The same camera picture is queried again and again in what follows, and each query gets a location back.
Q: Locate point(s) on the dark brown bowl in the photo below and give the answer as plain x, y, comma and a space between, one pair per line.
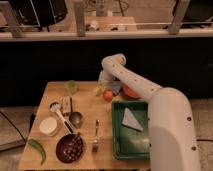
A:
70, 148

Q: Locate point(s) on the blue sponge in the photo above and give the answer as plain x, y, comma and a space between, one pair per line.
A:
116, 88

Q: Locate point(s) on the white-handled dish brush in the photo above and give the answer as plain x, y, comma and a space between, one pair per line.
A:
56, 108

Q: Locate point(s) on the green plastic cup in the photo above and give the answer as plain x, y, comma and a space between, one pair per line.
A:
72, 86

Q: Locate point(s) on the grey folded cloth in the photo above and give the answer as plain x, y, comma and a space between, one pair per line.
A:
129, 120

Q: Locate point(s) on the wooden block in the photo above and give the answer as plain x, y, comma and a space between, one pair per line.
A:
66, 105

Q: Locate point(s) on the orange bowl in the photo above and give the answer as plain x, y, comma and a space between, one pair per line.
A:
130, 93

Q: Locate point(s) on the orange tomato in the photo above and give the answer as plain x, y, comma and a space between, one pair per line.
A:
108, 95

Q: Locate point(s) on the white round container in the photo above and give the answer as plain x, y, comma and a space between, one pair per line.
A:
48, 126

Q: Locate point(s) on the yellow banana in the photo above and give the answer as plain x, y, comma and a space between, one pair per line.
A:
98, 91

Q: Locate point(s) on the green chili pepper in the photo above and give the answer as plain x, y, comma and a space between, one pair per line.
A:
37, 146

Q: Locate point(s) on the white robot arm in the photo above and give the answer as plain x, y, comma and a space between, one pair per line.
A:
171, 126

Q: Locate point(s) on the metal fork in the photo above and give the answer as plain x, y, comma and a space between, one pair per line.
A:
95, 144

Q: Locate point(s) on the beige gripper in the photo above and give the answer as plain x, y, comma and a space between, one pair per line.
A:
103, 87

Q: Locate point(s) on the green plastic tray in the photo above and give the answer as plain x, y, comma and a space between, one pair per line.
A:
130, 143

